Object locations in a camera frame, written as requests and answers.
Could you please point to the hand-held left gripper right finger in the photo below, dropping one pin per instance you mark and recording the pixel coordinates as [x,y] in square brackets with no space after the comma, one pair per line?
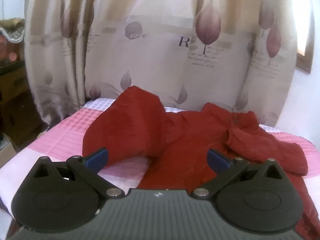
[219,160]

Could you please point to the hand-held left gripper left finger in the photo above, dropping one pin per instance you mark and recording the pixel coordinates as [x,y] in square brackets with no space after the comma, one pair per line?
[98,158]

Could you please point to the red jacket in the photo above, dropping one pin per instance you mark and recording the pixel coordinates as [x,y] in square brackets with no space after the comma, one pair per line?
[175,135]

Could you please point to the pink checked blanket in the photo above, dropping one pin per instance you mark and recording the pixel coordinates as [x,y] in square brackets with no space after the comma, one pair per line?
[62,135]

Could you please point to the brown wooden cabinet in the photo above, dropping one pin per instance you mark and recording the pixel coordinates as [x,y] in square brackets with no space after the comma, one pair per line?
[17,100]

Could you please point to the beige leaf print curtain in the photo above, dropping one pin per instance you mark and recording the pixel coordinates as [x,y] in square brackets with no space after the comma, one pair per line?
[150,67]

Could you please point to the orange red patterned bag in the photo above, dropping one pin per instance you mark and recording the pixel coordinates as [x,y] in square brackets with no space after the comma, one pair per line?
[11,51]

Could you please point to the white lace cloth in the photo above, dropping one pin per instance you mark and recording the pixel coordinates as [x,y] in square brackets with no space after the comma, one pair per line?
[13,33]

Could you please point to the brown crumpled cloth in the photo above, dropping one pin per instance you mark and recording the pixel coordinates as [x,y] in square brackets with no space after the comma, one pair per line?
[12,22]

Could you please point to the brown wooden window frame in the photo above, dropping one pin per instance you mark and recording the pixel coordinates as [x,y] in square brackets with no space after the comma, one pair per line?
[304,63]

